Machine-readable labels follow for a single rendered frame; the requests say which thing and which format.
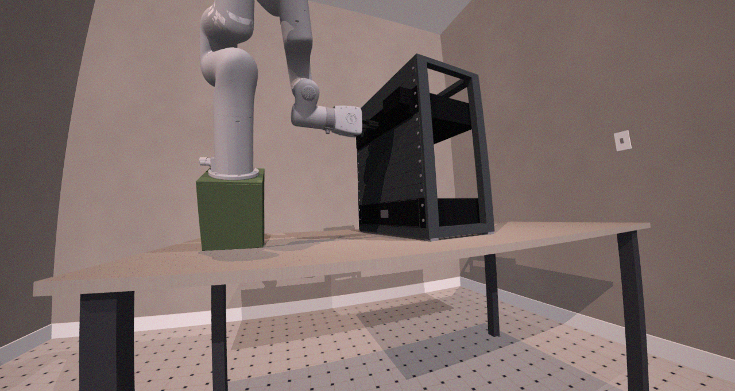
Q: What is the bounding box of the black metal rack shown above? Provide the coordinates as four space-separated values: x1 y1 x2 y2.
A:
356 54 494 241

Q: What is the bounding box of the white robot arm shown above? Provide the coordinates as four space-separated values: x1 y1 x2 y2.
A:
199 0 335 180

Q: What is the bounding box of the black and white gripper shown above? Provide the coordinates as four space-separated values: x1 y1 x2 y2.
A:
331 106 379 138

